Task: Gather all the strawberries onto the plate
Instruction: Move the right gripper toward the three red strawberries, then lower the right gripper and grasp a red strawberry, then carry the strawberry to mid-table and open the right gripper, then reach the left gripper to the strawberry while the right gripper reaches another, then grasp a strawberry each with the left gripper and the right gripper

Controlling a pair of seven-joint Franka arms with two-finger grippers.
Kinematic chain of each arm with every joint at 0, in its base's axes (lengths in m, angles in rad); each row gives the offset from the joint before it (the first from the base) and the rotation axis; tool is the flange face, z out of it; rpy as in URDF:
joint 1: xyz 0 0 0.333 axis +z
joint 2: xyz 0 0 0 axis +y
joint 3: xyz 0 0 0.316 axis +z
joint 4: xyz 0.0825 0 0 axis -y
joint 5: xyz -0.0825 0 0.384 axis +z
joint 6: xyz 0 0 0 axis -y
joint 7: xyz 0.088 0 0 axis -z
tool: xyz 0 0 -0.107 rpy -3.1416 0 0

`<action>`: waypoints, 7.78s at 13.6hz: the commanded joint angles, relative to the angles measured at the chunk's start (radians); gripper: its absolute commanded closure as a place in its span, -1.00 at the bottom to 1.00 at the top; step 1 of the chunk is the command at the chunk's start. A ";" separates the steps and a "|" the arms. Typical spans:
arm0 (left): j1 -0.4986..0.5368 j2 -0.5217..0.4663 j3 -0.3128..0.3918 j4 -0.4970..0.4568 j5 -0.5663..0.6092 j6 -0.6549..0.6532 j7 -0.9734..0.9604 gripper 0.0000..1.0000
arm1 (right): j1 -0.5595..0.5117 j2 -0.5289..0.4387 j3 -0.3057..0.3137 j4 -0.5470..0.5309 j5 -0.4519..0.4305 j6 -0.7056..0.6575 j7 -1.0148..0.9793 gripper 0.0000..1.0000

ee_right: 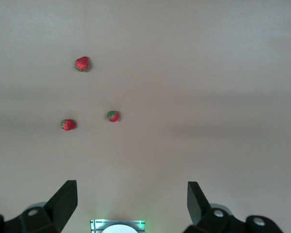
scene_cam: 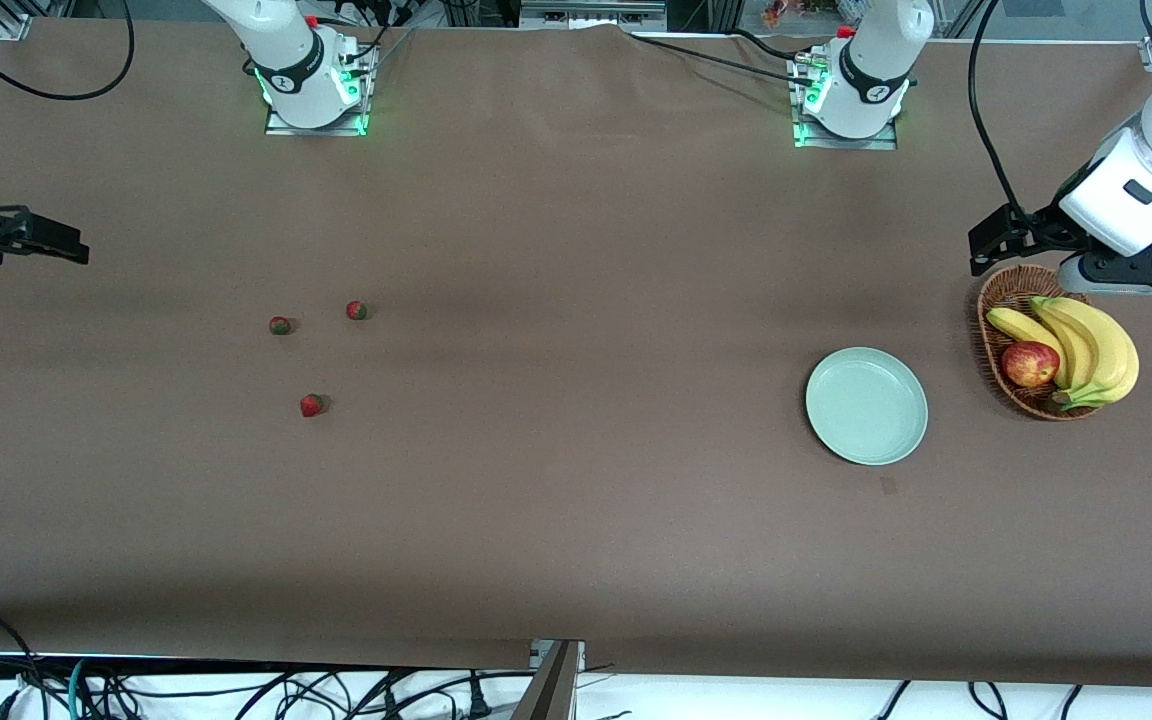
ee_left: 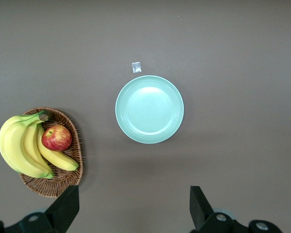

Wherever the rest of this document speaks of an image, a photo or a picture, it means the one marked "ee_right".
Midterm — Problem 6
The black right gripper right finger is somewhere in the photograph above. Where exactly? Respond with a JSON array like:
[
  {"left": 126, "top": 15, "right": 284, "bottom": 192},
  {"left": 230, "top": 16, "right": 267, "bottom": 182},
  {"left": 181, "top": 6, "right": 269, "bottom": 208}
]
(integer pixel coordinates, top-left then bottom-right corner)
[{"left": 183, "top": 181, "right": 284, "bottom": 233}]

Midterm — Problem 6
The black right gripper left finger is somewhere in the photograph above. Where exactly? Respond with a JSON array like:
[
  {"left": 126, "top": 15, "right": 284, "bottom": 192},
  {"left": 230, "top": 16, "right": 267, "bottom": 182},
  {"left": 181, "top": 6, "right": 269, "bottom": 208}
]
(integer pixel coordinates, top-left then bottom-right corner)
[{"left": 0, "top": 180, "right": 78, "bottom": 233}]

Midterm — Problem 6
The red strawberry with green top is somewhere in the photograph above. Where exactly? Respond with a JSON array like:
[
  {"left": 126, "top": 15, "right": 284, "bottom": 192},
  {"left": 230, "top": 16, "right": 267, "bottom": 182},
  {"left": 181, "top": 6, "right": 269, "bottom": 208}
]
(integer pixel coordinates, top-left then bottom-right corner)
[
  {"left": 61, "top": 118, "right": 77, "bottom": 132},
  {"left": 106, "top": 110, "right": 121, "bottom": 123}
]

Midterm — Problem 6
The red strawberry with pointed tip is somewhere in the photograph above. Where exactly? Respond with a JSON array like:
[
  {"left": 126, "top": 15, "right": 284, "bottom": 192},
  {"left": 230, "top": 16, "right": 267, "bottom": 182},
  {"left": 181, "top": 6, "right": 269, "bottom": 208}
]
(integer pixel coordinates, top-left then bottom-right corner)
[{"left": 74, "top": 56, "right": 91, "bottom": 72}]

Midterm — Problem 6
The table cover sheet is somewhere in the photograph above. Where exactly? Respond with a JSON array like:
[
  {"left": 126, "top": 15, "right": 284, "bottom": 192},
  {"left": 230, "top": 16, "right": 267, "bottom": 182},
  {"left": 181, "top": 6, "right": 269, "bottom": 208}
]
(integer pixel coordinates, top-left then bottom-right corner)
[{"left": 0, "top": 0, "right": 291, "bottom": 233}]

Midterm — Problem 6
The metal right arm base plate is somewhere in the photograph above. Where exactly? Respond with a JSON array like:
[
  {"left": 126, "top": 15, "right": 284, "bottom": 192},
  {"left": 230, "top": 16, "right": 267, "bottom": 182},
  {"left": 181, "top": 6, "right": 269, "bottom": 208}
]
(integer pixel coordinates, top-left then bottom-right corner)
[{"left": 90, "top": 219, "right": 146, "bottom": 233}]

